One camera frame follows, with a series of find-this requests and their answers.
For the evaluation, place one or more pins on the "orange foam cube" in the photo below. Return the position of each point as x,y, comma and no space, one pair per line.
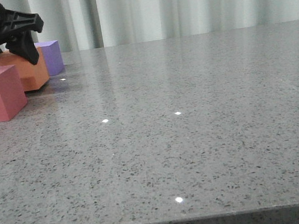
33,77

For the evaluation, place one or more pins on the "pale green curtain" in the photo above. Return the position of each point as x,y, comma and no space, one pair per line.
88,24

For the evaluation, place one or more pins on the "purple foam cube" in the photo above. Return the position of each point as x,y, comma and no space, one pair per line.
52,55

